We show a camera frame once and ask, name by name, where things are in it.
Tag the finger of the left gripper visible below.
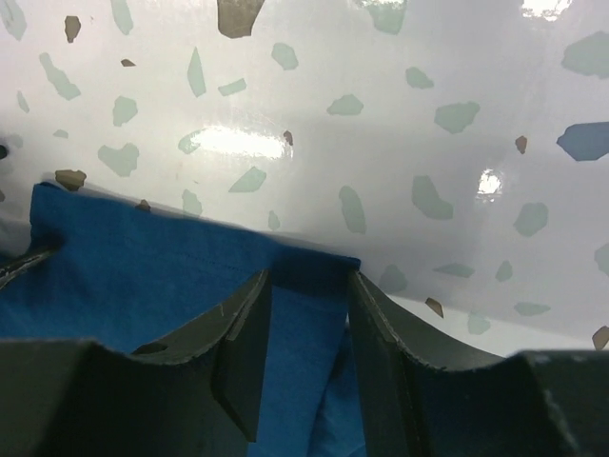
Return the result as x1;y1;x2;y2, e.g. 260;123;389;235
0;246;60;288

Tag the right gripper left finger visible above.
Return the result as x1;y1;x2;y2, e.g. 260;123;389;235
1;270;272;456

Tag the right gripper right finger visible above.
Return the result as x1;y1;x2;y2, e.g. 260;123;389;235
348;271;608;456

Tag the dark blue t shirt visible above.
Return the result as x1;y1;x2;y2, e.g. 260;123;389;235
1;183;365;456

